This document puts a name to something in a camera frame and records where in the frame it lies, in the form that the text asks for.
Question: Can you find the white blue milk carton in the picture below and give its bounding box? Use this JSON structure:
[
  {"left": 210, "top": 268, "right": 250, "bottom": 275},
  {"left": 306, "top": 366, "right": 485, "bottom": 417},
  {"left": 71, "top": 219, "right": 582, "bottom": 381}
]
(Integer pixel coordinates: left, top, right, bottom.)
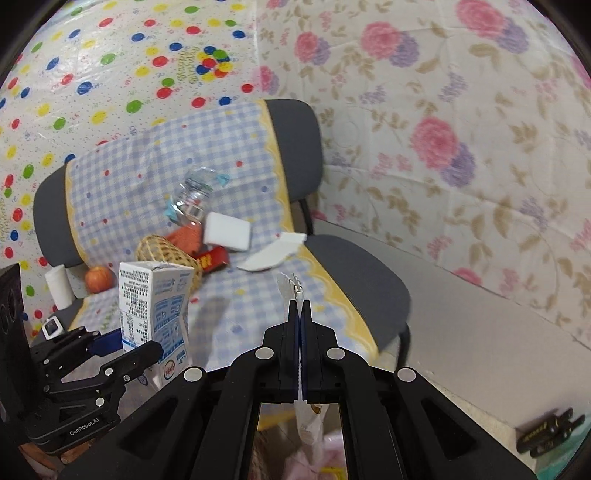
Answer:
[{"left": 118, "top": 261, "right": 194, "bottom": 389}]

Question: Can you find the woven bamboo basket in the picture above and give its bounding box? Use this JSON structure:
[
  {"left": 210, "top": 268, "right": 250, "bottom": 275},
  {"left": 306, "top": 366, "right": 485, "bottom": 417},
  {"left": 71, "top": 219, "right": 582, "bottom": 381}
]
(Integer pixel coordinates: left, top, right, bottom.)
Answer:
[{"left": 135, "top": 235, "right": 204, "bottom": 292}]

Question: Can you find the clear crushed plastic bottle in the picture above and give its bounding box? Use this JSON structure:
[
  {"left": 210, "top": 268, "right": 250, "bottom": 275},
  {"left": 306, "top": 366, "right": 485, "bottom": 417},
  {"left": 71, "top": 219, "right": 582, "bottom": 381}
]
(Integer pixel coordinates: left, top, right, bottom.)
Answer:
[{"left": 165, "top": 167, "right": 230, "bottom": 226}]

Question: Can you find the white paper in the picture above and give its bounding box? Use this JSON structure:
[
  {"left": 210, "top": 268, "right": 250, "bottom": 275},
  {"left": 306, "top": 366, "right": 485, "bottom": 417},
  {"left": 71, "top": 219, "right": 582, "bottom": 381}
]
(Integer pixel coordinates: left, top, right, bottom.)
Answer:
[{"left": 238, "top": 232, "right": 308, "bottom": 272}]

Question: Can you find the pink trash bin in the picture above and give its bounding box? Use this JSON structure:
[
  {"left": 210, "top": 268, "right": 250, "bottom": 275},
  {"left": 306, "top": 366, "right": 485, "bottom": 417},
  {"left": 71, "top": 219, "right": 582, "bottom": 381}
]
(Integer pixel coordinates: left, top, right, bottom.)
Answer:
[{"left": 281, "top": 430, "right": 348, "bottom": 480}]

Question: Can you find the red apple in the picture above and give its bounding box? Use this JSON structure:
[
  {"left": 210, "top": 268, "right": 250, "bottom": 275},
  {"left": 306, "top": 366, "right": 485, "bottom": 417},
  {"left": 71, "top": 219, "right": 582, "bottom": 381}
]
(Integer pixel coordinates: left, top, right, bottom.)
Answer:
[{"left": 84, "top": 266, "right": 115, "bottom": 294}]

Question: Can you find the white tissue roll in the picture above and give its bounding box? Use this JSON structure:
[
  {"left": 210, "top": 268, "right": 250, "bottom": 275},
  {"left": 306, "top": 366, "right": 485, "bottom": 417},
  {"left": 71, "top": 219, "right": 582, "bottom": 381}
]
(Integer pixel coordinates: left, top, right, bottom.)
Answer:
[{"left": 44, "top": 265, "right": 76, "bottom": 310}]

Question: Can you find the grey office chair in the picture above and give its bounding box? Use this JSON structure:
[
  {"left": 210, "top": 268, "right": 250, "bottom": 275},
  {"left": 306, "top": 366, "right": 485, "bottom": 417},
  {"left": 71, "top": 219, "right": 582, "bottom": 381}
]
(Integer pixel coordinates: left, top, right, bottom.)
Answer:
[{"left": 33, "top": 100, "right": 411, "bottom": 352}]

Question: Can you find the white foam block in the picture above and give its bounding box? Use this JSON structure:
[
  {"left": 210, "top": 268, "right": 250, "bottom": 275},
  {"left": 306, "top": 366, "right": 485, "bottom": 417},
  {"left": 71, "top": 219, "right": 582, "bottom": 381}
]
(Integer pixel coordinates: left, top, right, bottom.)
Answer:
[{"left": 204, "top": 212, "right": 252, "bottom": 252}]

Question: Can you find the blue checkered chair cloth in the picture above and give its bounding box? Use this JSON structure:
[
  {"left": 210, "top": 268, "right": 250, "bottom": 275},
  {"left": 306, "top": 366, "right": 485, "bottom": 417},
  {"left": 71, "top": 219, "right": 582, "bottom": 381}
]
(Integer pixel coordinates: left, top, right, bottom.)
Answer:
[{"left": 65, "top": 101, "right": 378, "bottom": 370}]

